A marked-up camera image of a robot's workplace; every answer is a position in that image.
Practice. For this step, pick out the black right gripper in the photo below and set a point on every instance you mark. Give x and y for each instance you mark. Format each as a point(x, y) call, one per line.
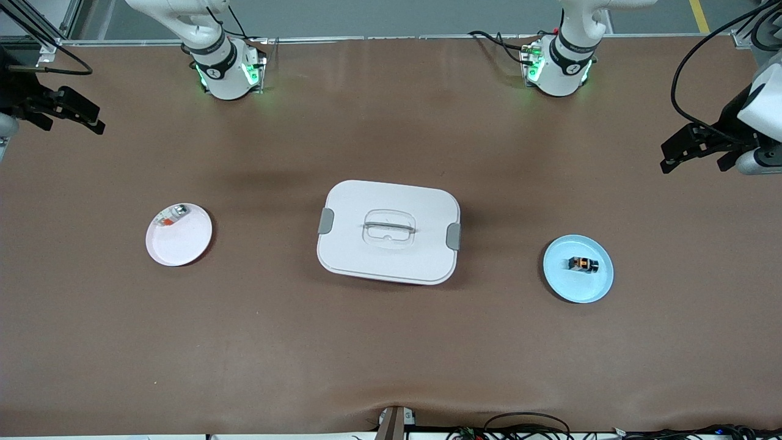
point(17, 91)

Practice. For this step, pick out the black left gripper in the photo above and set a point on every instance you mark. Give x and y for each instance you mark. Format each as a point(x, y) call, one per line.
point(728, 120)

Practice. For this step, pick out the orange and black push switch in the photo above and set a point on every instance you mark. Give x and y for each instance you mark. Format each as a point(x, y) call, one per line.
point(583, 264)

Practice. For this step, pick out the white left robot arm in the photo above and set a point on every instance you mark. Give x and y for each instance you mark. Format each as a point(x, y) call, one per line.
point(565, 67)

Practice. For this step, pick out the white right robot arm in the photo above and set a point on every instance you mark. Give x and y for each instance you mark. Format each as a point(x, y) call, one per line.
point(220, 67)

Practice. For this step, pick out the white lidded box grey clips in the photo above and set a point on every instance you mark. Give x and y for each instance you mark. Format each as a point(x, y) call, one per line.
point(388, 256)

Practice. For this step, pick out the small silver red part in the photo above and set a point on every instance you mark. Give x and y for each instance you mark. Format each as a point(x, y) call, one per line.
point(174, 214)

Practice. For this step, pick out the pale pink round plate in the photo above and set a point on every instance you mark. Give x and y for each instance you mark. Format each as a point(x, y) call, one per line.
point(180, 241)

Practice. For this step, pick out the light blue round plate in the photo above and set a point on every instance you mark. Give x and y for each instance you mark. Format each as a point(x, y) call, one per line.
point(574, 287)

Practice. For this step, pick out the aluminium frame struts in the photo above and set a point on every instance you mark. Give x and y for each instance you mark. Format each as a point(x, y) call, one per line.
point(52, 36)

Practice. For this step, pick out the silver table edge rail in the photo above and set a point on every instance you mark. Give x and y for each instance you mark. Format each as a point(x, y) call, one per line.
point(397, 38)

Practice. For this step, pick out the front camera mount bracket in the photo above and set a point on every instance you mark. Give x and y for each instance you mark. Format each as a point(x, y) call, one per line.
point(394, 425)

